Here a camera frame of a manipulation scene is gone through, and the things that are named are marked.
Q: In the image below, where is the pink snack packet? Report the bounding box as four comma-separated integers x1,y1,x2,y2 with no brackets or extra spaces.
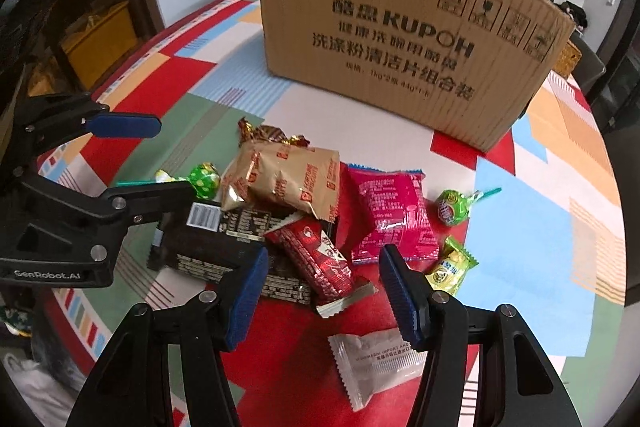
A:
346,163,441,267

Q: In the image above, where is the gold snack packet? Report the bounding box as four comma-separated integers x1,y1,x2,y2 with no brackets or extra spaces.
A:
220,139,342,224

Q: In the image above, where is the yellow storage box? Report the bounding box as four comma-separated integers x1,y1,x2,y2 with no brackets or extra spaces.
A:
61,2,137,88

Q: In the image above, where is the dark grey chair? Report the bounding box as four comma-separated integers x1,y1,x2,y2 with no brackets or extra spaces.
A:
569,31,608,94

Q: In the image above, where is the dark brown chocolate packet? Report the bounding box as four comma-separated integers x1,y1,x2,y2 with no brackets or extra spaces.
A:
146,202,341,305

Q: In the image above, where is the green dotted lollipop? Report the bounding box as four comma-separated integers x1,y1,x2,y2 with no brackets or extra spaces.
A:
116,162,221,200

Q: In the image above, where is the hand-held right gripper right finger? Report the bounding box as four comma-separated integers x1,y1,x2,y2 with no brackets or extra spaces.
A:
378,244,578,427

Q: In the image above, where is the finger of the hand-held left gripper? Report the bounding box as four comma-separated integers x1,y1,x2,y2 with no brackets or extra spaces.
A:
30,177,198,228
10,93,162,172

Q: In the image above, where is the yellow-green candy packet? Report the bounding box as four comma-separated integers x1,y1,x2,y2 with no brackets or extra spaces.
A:
424,236,479,297

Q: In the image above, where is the red snack packet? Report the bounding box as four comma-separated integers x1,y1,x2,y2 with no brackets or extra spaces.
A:
263,213,378,319

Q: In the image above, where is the black bag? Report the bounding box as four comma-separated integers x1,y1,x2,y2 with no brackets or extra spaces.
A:
559,0,592,32

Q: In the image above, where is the brown cardboard box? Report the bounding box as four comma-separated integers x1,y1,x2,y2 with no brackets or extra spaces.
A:
257,0,577,152

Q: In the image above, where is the brown gold twist-wrapped candy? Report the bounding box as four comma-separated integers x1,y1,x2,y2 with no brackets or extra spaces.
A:
237,117,311,152

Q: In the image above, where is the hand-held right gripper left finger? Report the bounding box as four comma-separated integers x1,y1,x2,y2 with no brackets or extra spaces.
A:
65,246,271,427

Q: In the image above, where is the white translucent snack packet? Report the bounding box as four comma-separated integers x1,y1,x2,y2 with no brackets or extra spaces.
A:
327,328,431,412

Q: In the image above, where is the grey patterned clothing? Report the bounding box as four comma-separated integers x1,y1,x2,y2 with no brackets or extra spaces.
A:
0,292,83,427

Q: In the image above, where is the green lollipop with label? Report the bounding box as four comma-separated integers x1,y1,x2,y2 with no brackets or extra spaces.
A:
436,187,502,228

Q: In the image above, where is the colourful patchwork tablecloth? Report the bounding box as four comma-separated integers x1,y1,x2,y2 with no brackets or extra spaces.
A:
37,0,628,427

